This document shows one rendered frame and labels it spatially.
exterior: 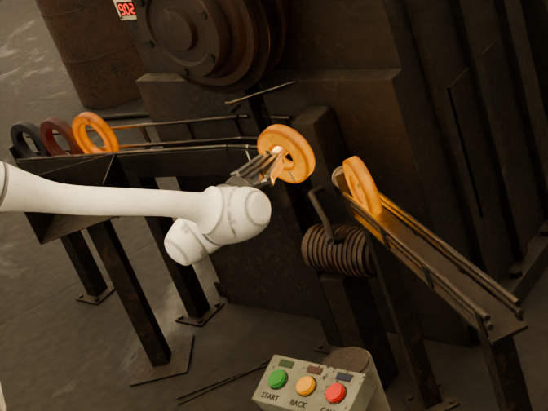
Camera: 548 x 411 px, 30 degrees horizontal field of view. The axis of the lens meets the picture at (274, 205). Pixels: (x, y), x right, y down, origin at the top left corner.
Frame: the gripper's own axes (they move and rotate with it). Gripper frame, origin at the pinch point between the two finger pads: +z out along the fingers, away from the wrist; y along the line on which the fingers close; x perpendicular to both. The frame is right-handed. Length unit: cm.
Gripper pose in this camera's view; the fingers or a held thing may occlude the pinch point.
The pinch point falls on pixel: (283, 148)
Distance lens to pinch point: 247.4
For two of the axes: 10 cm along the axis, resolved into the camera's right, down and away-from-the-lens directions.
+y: 7.4, 0.9, -6.6
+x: -3.4, -8.0, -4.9
